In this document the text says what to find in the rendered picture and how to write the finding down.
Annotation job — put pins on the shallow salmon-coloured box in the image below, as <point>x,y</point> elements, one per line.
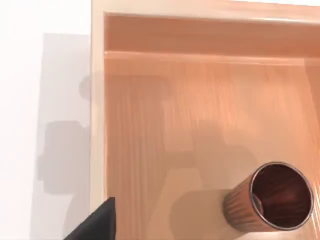
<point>200,100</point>

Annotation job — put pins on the brown wooden cup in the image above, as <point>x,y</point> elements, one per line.
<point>272,197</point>

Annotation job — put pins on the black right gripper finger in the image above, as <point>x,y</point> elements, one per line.
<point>100,223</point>

